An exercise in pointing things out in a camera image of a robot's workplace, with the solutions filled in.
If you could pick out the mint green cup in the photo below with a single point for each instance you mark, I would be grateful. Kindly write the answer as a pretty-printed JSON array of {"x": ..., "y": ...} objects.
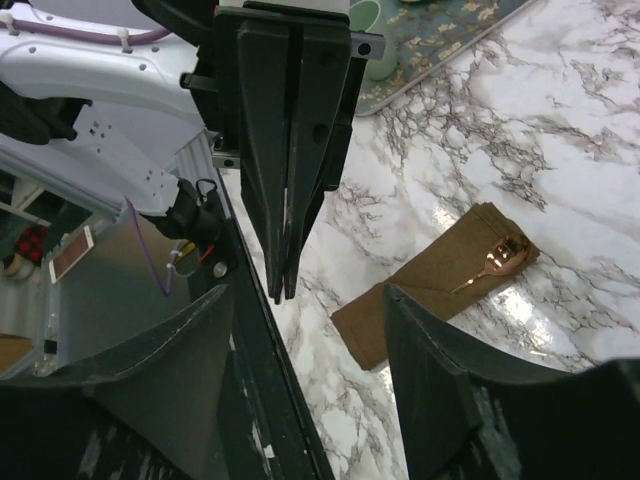
[{"x": 367, "y": 17}]

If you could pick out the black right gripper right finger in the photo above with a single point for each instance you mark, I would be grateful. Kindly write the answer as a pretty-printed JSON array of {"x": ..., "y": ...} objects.
[{"x": 433, "y": 365}]

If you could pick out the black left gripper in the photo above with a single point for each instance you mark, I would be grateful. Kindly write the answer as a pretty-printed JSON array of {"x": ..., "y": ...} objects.
[{"x": 273, "y": 79}]

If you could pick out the smartphone with pink case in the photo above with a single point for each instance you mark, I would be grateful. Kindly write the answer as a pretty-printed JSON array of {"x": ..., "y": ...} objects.
[{"x": 72, "y": 250}]

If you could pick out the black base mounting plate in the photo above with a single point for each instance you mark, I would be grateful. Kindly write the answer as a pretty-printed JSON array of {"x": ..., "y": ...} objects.
[{"x": 265, "y": 429}]

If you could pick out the copper spoon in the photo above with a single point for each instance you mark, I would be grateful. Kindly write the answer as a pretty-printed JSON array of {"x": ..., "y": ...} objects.
[{"x": 508, "y": 254}]

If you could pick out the teal floral serving tray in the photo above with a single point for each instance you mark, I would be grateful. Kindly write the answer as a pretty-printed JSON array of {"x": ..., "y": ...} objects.
[{"x": 428, "y": 35}]

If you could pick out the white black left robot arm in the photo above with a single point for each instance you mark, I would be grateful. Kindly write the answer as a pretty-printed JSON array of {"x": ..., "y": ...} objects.
[{"x": 53, "y": 69}]

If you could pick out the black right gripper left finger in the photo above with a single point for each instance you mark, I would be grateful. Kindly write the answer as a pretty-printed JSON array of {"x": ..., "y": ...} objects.
[{"x": 165, "y": 382}]

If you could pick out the brown fabric napkin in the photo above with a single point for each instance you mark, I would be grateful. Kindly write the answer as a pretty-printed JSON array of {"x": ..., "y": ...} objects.
[{"x": 431, "y": 277}]

